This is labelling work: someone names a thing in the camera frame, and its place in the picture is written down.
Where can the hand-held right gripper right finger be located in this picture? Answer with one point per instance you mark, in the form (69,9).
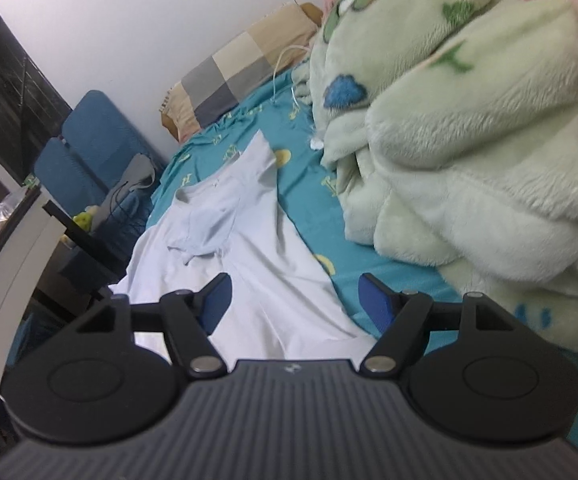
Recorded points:
(376,305)

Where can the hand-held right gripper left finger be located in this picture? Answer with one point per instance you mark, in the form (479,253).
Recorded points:
(215,302)

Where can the white t-shirt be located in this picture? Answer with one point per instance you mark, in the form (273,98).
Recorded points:
(249,265)

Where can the teal printed bed sheet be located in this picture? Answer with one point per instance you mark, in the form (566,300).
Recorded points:
(314,210)

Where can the black side table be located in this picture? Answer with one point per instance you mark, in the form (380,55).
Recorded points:
(84,255)

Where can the grey cloth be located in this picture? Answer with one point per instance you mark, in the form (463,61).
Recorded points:
(129,185)

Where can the yellow green plush toy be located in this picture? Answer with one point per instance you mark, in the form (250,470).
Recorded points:
(84,219)

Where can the blue folding chair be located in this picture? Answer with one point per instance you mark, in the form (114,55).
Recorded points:
(96,160)

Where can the green fleece printed blanket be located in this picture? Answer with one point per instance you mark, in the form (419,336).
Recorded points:
(464,125)

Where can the white desk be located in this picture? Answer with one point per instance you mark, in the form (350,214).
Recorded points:
(4,290)

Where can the checkered beige grey pillow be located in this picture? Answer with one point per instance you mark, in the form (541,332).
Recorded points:
(229,77)

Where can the dark window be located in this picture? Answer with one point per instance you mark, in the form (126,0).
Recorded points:
(6,95)

